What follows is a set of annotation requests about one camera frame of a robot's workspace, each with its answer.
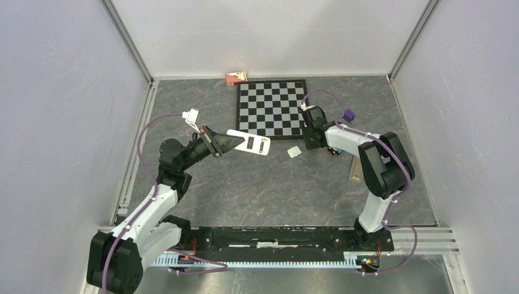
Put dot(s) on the red white remote control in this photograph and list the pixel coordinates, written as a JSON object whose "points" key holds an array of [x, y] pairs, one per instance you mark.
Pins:
{"points": [[254, 144]]}

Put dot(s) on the blue owl toy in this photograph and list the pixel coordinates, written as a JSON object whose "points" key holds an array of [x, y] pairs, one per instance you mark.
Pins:
{"points": [[333, 151]]}

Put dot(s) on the black white chessboard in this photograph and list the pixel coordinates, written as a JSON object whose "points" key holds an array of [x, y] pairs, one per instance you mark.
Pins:
{"points": [[271, 108]]}

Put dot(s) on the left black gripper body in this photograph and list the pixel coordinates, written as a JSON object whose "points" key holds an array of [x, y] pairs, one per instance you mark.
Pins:
{"points": [[207, 138]]}

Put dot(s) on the beige remote control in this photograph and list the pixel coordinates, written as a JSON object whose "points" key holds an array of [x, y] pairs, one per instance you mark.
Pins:
{"points": [[356, 174]]}

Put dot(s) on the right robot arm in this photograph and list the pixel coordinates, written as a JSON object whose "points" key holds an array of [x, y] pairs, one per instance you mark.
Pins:
{"points": [[385, 165]]}

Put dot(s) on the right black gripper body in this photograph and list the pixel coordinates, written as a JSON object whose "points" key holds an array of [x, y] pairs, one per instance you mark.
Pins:
{"points": [[309, 143]]}

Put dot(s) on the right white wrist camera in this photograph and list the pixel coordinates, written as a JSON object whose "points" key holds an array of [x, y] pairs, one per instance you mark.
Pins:
{"points": [[304, 107]]}

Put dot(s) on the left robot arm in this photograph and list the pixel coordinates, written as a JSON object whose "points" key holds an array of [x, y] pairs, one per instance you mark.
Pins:
{"points": [[118, 259]]}

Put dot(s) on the red orange small box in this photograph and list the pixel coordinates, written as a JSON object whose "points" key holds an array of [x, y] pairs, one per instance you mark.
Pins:
{"points": [[235, 78]]}

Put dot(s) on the purple cube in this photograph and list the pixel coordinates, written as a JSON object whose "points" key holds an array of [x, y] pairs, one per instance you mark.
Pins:
{"points": [[348, 115]]}

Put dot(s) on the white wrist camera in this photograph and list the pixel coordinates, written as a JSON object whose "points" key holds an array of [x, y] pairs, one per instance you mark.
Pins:
{"points": [[304, 107], [190, 117]]}

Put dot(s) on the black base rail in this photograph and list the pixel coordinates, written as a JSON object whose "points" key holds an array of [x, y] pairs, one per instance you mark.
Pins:
{"points": [[277, 244]]}

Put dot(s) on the white slotted cable duct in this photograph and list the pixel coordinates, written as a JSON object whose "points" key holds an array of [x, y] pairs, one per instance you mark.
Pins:
{"points": [[348, 261]]}

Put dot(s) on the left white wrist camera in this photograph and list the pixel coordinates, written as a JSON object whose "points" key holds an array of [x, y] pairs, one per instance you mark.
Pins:
{"points": [[190, 117]]}

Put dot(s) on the white remote battery cover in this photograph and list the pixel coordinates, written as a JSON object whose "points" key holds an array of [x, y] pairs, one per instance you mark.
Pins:
{"points": [[294, 152]]}

